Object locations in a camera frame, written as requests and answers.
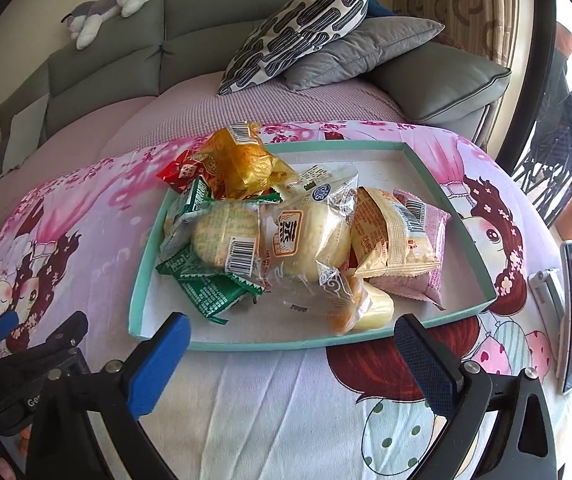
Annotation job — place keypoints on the beige patterned curtain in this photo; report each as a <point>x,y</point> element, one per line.
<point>450,5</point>

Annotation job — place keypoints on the pink waffle sofa cover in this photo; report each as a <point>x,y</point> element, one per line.
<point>191,110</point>

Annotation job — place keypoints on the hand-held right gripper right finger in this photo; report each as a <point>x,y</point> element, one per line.
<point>425,365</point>

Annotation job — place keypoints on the dark grey pillow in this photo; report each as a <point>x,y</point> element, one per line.
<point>365,52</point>

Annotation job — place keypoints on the green white cracker packet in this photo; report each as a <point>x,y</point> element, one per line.
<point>221,230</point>

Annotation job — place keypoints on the teal cardboard tray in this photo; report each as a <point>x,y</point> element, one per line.
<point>405,170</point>

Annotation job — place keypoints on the pink snack packet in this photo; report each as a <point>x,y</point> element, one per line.
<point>435,230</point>

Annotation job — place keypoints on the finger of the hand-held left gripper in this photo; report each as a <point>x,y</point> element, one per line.
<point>66,337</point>
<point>1,330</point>

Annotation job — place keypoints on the black white patterned pillow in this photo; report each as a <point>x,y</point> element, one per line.
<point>296,30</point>

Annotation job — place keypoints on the red crinkled snack packet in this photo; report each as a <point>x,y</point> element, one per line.
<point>186,170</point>

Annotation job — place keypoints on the light grey pillow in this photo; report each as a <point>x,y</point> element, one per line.
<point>26,130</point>

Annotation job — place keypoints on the golden transparent snack packet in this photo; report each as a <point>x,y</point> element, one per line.
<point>241,165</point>

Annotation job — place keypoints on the grey sofa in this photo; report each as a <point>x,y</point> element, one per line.
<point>206,15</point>

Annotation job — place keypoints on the dark green snack packet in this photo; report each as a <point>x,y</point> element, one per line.
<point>206,290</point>

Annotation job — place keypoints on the grey white plush toy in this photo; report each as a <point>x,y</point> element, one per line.
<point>101,10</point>

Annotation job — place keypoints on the person's left hand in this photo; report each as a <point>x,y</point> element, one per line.
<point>6,470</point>

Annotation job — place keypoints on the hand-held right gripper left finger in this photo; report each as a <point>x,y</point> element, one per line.
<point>158,365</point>

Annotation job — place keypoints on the pink cartoon printed blanket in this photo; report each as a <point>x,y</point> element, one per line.
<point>291,410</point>

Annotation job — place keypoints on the blue cloth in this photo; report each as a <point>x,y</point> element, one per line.
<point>380,7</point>

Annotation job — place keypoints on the black metal rack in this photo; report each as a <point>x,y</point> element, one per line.
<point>560,145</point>

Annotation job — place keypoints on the beige brick-print snack packet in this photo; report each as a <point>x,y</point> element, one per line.
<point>390,235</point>

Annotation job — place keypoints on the clear bun packet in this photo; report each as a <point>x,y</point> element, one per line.
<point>311,240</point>

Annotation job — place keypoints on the silver phone stand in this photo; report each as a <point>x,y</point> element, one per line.
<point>545,295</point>

